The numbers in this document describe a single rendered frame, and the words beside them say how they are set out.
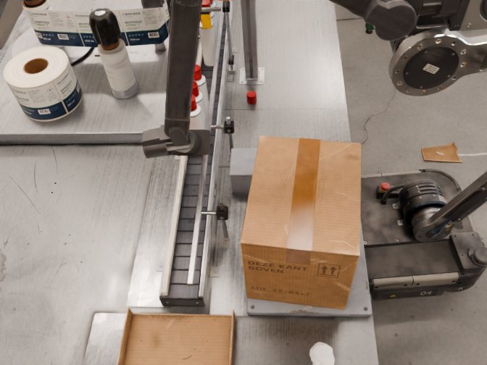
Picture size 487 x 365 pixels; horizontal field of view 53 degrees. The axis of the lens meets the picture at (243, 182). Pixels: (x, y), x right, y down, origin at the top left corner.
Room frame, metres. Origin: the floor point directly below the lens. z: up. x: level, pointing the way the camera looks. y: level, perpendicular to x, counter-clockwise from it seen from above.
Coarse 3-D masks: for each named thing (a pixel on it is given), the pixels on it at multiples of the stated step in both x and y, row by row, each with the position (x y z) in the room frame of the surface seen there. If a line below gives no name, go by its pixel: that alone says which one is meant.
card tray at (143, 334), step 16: (128, 320) 0.48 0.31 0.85; (144, 320) 0.48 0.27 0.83; (160, 320) 0.48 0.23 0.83; (176, 320) 0.47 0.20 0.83; (192, 320) 0.47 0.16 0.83; (208, 320) 0.47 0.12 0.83; (224, 320) 0.46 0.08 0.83; (128, 336) 0.44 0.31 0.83; (144, 336) 0.44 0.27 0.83; (160, 336) 0.44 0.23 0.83; (176, 336) 0.43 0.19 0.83; (192, 336) 0.43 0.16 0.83; (208, 336) 0.43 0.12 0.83; (224, 336) 0.42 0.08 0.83; (128, 352) 0.41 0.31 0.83; (144, 352) 0.40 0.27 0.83; (160, 352) 0.40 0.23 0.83; (176, 352) 0.40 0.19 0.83; (192, 352) 0.39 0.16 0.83; (208, 352) 0.39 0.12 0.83; (224, 352) 0.38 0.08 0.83
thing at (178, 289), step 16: (224, 16) 1.66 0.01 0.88; (224, 32) 1.56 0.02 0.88; (224, 48) 1.51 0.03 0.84; (208, 80) 1.29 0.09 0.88; (208, 96) 1.22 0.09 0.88; (192, 160) 0.94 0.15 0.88; (208, 160) 0.94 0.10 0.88; (192, 176) 0.88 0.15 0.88; (208, 176) 0.88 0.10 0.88; (192, 192) 0.83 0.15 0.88; (208, 192) 0.82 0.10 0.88; (192, 208) 0.77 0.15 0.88; (192, 224) 0.72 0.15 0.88; (176, 240) 0.67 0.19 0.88; (192, 240) 0.67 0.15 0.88; (176, 256) 0.63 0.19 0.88; (176, 272) 0.58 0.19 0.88; (176, 288) 0.54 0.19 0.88; (192, 288) 0.53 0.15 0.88
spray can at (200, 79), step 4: (196, 64) 1.13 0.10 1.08; (196, 68) 1.11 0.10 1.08; (200, 68) 1.11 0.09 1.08; (196, 72) 1.10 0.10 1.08; (200, 72) 1.11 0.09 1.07; (196, 76) 1.10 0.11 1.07; (200, 76) 1.10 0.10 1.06; (196, 80) 1.10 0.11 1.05; (200, 80) 1.10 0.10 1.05; (204, 80) 1.11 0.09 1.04; (200, 84) 1.09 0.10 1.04; (204, 84) 1.10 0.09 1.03; (200, 88) 1.09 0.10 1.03; (204, 88) 1.10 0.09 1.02; (204, 92) 1.10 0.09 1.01; (204, 96) 1.10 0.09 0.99; (204, 100) 1.09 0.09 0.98; (208, 100) 1.11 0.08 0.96; (204, 104) 1.09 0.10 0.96; (208, 104) 1.10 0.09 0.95; (208, 108) 1.10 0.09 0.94
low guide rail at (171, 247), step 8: (200, 40) 1.48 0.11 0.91; (200, 48) 1.43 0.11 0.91; (200, 56) 1.38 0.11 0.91; (200, 64) 1.35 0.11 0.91; (184, 160) 0.92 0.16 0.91; (184, 168) 0.89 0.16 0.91; (184, 176) 0.87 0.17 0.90; (176, 200) 0.78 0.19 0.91; (176, 208) 0.75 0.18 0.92; (176, 216) 0.73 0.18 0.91; (176, 224) 0.70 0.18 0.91; (176, 232) 0.69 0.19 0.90; (168, 248) 0.63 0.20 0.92; (168, 256) 0.61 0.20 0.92; (168, 264) 0.58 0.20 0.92; (168, 272) 0.56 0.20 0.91; (168, 280) 0.54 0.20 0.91; (168, 288) 0.53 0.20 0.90
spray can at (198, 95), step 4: (196, 84) 1.04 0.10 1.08; (196, 88) 1.03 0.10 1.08; (196, 92) 1.03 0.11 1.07; (200, 92) 1.06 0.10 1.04; (196, 96) 1.03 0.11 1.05; (200, 96) 1.04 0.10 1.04; (196, 100) 1.02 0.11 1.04; (200, 100) 1.03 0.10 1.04; (200, 104) 1.02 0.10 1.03; (204, 108) 1.04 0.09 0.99; (204, 112) 1.03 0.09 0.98; (204, 116) 1.03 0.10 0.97; (204, 120) 1.03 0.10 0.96; (204, 124) 1.03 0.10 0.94; (204, 128) 1.02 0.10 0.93
